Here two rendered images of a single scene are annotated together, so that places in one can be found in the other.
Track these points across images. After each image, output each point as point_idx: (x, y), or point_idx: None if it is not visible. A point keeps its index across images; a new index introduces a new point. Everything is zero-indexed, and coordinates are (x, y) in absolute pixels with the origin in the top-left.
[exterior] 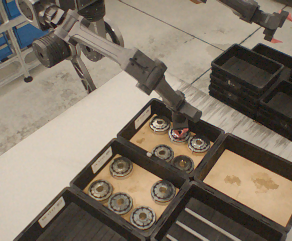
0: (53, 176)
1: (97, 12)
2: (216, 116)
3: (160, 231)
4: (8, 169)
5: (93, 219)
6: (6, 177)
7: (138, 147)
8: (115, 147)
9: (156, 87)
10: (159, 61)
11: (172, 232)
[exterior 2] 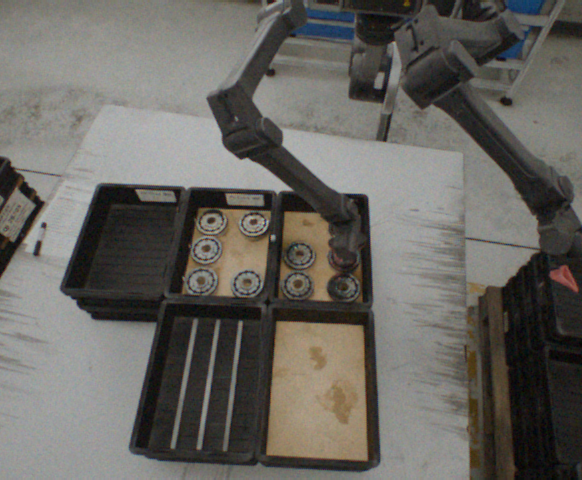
0: (226, 177)
1: (371, 32)
2: (433, 293)
3: (183, 307)
4: (211, 136)
5: None
6: (200, 141)
7: (276, 222)
8: (271, 202)
9: (250, 156)
10: (260, 126)
11: (204, 323)
